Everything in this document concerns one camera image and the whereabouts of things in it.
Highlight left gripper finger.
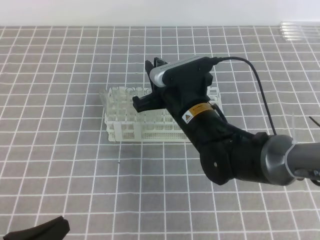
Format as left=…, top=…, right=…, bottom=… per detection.
left=3, top=216, right=70, bottom=240

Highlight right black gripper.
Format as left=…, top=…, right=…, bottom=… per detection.
left=132, top=57, right=213, bottom=118

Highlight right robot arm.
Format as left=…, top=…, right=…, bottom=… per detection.
left=132, top=56, right=320, bottom=186

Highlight leaning clear test tube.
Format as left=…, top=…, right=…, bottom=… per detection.
left=99, top=89, right=112, bottom=117

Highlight white plastic test tube rack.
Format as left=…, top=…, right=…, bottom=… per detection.
left=103, top=86, right=224, bottom=143

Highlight grey grid tablecloth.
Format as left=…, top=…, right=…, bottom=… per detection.
left=0, top=26, right=320, bottom=240

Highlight spare glass test tubes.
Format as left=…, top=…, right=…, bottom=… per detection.
left=279, top=21, right=320, bottom=41

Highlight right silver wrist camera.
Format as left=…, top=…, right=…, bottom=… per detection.
left=153, top=56, right=219, bottom=88

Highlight right black camera cable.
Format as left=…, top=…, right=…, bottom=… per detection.
left=212, top=56, right=278, bottom=136

